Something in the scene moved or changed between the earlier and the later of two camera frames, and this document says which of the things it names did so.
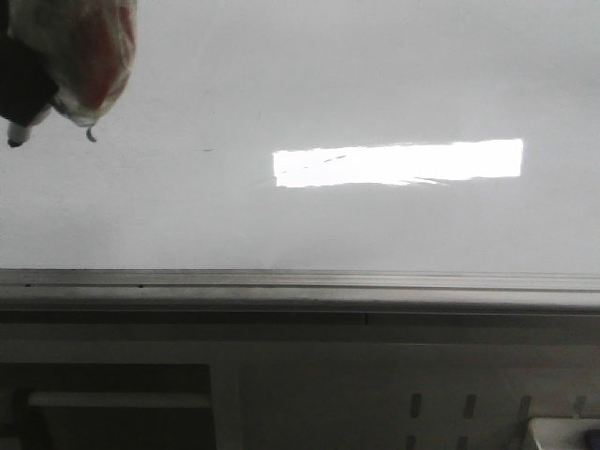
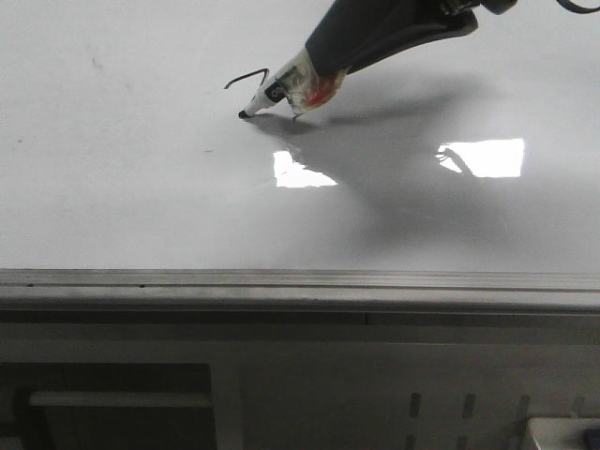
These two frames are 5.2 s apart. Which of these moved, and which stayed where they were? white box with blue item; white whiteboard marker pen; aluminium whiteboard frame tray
Moved: white whiteboard marker pen
Stayed: aluminium whiteboard frame tray; white box with blue item
